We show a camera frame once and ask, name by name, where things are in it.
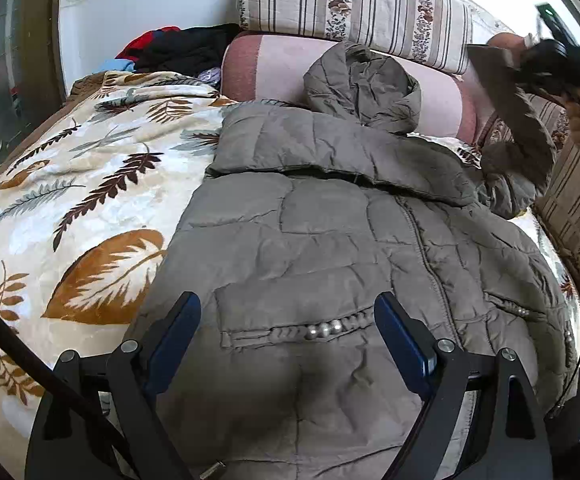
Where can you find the leaf print fleece blanket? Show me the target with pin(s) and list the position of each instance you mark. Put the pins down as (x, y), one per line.
(70, 185)

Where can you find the red garment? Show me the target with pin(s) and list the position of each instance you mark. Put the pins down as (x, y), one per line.
(142, 42)

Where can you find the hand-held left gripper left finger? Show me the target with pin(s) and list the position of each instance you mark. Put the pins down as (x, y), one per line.
(179, 332)

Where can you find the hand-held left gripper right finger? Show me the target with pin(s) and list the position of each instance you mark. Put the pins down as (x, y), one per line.
(400, 342)

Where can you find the grey-brown puffer jacket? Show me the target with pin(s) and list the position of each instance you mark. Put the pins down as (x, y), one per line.
(320, 240)

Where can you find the striped floral quilt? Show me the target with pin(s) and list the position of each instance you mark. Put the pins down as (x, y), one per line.
(369, 5)
(569, 210)

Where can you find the person's right hand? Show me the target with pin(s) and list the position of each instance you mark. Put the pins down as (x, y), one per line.
(579, 117)

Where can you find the wooden glass door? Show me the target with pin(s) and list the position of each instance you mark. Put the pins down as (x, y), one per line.
(10, 85)

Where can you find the black clothes pile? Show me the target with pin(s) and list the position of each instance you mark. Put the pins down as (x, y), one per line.
(190, 47)

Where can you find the light blue cloth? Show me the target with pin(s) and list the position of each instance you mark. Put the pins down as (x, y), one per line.
(117, 65)

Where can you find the pink rolled bolster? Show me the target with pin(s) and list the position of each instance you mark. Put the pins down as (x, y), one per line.
(270, 65)

